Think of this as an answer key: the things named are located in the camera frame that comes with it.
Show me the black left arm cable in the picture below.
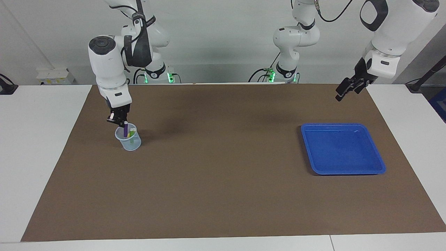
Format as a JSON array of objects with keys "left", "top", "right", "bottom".
[{"left": 314, "top": 0, "right": 354, "bottom": 23}]

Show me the brown table mat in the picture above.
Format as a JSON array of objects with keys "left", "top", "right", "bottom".
[{"left": 21, "top": 83, "right": 446, "bottom": 242}]

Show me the blue box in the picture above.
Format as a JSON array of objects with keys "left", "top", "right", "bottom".
[{"left": 428, "top": 87, "right": 446, "bottom": 123}]

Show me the black clamp mount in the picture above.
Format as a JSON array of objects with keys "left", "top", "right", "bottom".
[{"left": 0, "top": 74, "right": 19, "bottom": 95}]

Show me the black stand pole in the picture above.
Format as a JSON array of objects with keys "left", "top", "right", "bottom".
[{"left": 406, "top": 55, "right": 446, "bottom": 93}]

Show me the black base cable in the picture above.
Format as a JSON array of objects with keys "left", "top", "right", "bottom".
[
  {"left": 248, "top": 52, "right": 281, "bottom": 83},
  {"left": 133, "top": 68, "right": 147, "bottom": 84}
]

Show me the translucent plastic cup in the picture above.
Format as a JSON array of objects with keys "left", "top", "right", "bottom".
[{"left": 115, "top": 123, "right": 142, "bottom": 151}]

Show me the blue plastic tray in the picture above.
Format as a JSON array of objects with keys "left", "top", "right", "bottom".
[{"left": 301, "top": 123, "right": 386, "bottom": 175}]

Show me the white power strip box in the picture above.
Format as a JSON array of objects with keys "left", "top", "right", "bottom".
[{"left": 36, "top": 68, "right": 76, "bottom": 85}]

